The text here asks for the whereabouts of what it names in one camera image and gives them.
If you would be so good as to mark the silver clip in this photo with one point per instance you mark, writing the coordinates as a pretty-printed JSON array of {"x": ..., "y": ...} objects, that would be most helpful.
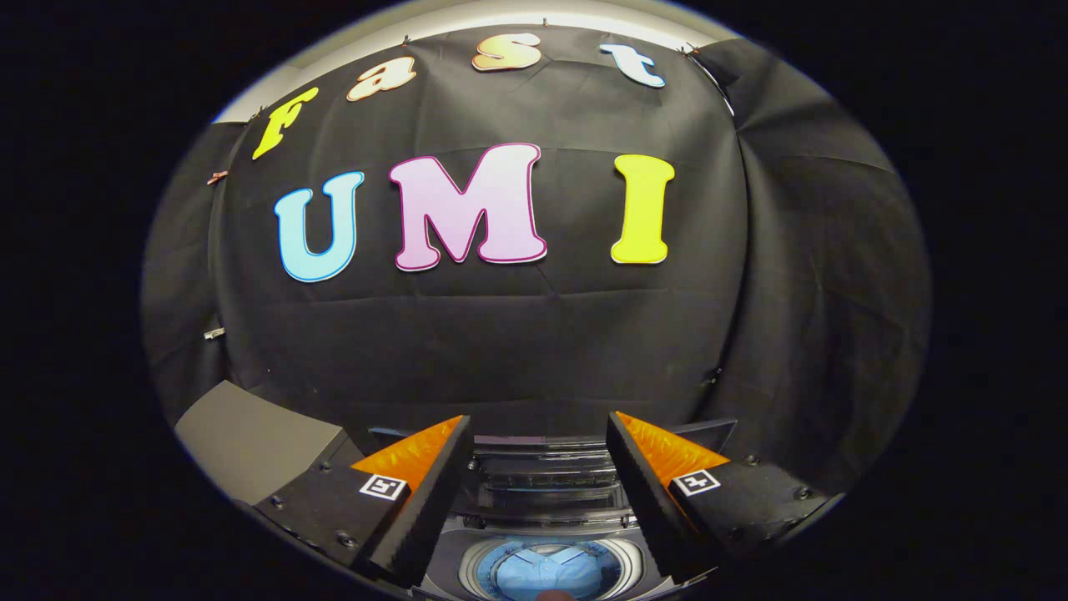
[{"x": 214, "y": 333}]

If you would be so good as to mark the light blue polo shirt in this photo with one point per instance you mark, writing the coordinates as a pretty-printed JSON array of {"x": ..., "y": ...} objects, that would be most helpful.
[{"x": 546, "y": 574}]

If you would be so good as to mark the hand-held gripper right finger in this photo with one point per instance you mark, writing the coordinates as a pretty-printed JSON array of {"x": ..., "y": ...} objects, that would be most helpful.
[{"x": 638, "y": 492}]

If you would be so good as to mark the copper clip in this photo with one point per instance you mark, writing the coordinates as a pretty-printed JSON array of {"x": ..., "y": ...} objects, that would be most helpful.
[{"x": 217, "y": 177}]

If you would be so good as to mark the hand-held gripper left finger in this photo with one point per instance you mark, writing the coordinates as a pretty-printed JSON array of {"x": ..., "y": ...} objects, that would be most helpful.
[{"x": 434, "y": 492}]

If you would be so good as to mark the black backdrop cloth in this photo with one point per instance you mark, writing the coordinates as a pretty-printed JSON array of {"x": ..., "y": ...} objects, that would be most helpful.
[{"x": 517, "y": 342}]

